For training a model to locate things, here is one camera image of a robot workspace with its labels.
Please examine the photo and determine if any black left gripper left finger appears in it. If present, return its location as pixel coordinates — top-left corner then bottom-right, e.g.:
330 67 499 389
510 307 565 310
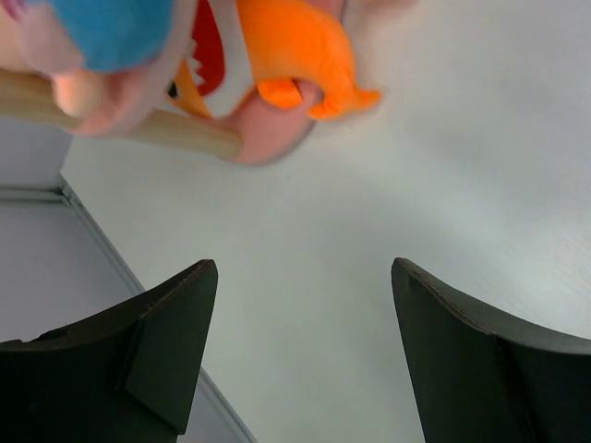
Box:
1 260 218 443

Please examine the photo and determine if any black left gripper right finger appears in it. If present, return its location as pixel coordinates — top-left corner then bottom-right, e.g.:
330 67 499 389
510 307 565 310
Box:
392 258 590 443

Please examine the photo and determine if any orange shrimp plush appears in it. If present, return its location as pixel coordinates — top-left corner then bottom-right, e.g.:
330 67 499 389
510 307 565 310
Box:
163 0 383 122

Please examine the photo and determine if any pink three-tier toy shelf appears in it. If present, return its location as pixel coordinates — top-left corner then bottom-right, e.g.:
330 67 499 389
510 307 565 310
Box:
0 0 416 166

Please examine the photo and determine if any boy doll on middle shelf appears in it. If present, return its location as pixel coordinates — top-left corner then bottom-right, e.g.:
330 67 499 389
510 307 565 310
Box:
1 1 198 137

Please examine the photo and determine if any aluminium left frame rail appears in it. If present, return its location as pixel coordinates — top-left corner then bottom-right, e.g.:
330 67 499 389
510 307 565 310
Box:
1 186 253 442

